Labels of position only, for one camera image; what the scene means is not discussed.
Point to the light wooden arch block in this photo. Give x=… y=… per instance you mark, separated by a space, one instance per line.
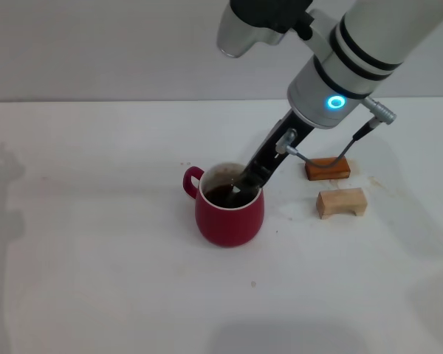
x=339 y=201

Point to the right wrist camera housing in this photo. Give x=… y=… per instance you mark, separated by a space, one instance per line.
x=240 y=33

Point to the orange-brown wooden block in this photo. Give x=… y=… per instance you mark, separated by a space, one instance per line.
x=339 y=172

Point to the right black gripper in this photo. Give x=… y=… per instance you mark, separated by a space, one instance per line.
x=269 y=158

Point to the red ceramic coffee cup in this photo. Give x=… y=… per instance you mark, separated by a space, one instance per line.
x=229 y=225

